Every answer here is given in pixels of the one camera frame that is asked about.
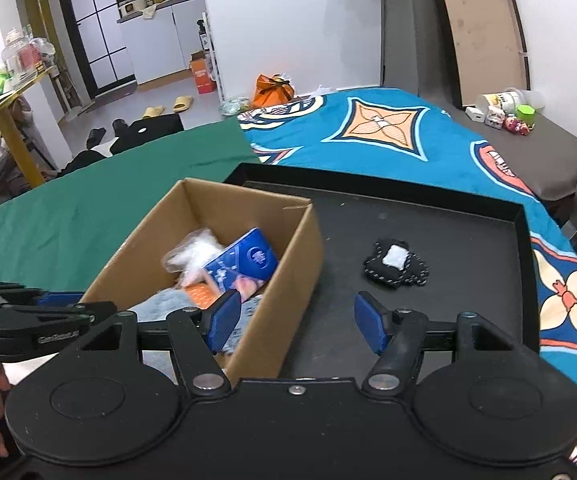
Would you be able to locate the white charger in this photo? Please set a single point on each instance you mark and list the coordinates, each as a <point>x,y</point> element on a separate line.
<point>474,114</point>

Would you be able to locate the black chair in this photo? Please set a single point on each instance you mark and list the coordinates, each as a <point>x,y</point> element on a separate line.
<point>148,132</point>

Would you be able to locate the green cloth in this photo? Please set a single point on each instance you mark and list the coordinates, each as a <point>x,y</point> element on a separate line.
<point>93,195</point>

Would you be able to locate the black slipper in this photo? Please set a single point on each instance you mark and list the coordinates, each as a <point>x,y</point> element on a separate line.
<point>96,136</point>
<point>119,125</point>

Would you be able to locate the yellow slipper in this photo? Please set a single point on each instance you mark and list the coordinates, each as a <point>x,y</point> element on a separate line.
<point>183,104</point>
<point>153,111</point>

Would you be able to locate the orange bag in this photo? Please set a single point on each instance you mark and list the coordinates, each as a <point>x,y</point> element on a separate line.
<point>271,92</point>

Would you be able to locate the teal printed blanket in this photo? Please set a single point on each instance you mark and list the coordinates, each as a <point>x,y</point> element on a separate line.
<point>393,130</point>

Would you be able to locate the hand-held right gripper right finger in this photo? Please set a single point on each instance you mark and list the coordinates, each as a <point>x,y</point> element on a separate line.
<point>371,320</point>

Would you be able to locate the grey mattress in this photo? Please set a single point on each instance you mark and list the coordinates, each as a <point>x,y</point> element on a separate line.
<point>543,160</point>

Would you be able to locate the black tray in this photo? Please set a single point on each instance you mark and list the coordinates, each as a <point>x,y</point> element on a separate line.
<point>443,240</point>

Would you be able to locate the green hexagonal container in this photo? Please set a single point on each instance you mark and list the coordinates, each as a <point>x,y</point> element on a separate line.
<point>526,116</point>

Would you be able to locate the orange box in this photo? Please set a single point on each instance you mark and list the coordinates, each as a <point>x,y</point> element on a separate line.
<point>203,76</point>

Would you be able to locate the black framed brown board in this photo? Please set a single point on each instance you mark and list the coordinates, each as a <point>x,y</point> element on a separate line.
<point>478,35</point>

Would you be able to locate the black stitched pouch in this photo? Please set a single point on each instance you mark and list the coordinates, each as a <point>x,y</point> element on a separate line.
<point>396,262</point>

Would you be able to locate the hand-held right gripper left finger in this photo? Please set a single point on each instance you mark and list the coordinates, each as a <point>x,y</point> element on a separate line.
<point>223,320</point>

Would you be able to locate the clear plastic bag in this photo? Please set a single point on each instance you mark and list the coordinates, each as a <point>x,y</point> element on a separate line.
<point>193,255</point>

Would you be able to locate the cardboard box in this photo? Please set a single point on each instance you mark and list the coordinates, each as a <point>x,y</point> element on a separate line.
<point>293,280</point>

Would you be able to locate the blue tissue packet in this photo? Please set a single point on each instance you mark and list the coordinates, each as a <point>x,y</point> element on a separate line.
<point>248,260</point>

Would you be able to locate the small red toys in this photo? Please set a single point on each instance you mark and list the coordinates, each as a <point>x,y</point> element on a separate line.
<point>516,125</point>

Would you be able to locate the white kitchen cabinet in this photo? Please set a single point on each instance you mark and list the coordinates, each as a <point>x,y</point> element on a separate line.
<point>158,40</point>

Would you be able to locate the crumpled clear plastic wrap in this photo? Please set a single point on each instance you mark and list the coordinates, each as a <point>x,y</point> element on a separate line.
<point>233,106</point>

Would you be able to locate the yellow table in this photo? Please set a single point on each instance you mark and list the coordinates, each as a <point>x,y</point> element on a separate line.
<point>11,125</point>

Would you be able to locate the black framed sliding door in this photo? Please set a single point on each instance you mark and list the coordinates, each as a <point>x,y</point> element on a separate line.
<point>93,25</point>

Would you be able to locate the clear jar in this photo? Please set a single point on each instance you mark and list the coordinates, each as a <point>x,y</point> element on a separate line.
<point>18,55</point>

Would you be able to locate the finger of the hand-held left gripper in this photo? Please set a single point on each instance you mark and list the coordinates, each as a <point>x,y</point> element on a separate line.
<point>43,330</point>
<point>58,298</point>

